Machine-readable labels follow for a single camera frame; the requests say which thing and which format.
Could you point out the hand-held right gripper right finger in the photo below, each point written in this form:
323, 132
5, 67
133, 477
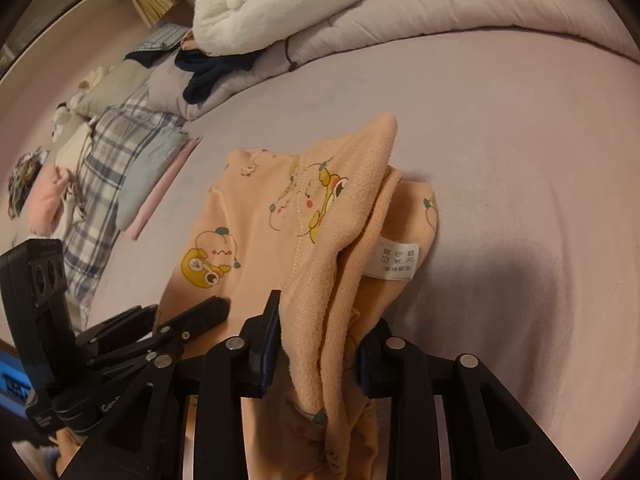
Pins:
366, 370

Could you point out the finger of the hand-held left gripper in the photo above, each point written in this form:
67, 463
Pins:
125, 322
200, 312

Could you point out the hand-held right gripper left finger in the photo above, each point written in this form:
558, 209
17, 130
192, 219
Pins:
269, 355

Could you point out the orange cartoon print garment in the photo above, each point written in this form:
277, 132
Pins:
250, 210

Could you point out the person's left forearm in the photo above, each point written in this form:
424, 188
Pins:
69, 455

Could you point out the pink plush pillow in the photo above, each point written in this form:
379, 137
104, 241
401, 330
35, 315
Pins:
45, 200

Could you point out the floral patterned cloth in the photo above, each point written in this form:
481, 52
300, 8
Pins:
25, 180

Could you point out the grey-blue pillow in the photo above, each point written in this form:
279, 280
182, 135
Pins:
150, 175

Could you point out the plaid pillow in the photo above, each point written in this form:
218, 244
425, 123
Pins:
115, 160

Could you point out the white plush toy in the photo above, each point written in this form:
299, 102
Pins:
65, 120

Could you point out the dark navy cloth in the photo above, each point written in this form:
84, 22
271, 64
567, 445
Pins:
200, 80

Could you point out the grey pillow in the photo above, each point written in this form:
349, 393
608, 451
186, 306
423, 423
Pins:
112, 87

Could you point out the bed with lilac sheet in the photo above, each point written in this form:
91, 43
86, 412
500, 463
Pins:
500, 160

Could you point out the blue striped cloth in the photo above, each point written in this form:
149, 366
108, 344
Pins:
160, 40

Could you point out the white fluffy blanket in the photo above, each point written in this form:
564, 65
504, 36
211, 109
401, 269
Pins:
300, 5

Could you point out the lilac duvet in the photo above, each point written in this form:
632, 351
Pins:
425, 15

